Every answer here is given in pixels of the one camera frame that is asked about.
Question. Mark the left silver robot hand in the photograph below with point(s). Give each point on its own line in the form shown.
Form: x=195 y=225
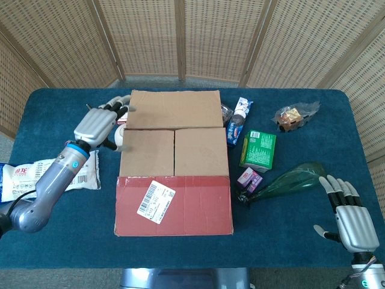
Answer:
x=93 y=126

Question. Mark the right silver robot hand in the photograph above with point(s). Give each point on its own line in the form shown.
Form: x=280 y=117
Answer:
x=356 y=225

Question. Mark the big red cardboard box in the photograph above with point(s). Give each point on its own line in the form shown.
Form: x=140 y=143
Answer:
x=180 y=198

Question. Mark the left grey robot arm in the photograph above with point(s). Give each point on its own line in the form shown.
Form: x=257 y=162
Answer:
x=51 y=183

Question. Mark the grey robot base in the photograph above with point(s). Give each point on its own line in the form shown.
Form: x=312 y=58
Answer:
x=186 y=278

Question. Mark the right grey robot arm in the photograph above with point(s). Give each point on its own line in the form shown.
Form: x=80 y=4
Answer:
x=368 y=271

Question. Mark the small white red box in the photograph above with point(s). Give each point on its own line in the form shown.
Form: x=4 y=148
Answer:
x=121 y=119

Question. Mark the small purple box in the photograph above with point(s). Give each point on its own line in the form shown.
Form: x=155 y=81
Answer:
x=249 y=179

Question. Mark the green carton box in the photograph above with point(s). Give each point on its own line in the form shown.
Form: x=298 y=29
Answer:
x=260 y=147

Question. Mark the white plastic food bag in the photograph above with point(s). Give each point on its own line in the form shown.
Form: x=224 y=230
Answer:
x=18 y=183

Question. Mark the woven bamboo folding screen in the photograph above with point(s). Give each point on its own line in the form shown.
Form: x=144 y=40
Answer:
x=150 y=36

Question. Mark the clear bag of pastry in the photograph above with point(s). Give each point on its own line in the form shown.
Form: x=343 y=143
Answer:
x=290 y=117

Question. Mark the dark clear snack packet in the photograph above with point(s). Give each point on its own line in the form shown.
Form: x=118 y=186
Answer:
x=226 y=113

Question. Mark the blue cookie pack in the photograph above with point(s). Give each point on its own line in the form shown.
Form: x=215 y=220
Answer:
x=239 y=120

